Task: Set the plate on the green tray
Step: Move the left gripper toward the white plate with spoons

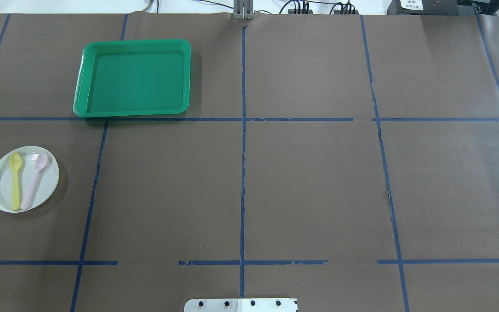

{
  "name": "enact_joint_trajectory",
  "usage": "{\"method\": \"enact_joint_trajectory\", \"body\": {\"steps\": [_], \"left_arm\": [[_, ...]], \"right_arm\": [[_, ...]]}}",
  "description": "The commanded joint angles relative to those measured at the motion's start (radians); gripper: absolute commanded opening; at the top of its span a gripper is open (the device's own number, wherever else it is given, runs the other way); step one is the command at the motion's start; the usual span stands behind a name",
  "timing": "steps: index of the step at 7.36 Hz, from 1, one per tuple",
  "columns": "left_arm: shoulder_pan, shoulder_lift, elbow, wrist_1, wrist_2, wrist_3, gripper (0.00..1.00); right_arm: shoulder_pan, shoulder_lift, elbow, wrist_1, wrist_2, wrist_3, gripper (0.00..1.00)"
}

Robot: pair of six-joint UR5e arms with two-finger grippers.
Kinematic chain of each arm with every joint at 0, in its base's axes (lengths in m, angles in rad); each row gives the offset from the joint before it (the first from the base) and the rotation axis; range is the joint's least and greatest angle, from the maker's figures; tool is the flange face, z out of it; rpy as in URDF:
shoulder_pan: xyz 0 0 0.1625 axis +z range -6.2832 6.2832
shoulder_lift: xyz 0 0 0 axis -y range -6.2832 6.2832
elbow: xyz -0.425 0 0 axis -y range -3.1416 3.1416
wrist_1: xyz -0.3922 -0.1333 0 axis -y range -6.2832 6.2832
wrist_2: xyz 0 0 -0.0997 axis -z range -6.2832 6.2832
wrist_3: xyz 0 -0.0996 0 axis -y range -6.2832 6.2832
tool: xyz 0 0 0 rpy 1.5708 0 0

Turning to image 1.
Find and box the pink plastic spoon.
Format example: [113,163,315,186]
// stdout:
[20,152,49,211]

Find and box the white round plate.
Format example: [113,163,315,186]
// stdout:
[0,146,60,213]

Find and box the yellow plastic spoon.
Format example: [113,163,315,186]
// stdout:
[9,153,22,211]

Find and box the black power strip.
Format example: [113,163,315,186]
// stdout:
[281,0,312,15]
[329,0,359,15]

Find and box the green plastic tray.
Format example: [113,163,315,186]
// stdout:
[72,38,191,118]

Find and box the black computer box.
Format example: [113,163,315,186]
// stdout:
[386,0,477,16]

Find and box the grey aluminium frame post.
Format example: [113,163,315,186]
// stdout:
[233,0,255,20]

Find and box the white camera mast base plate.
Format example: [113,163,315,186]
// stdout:
[184,298,298,312]

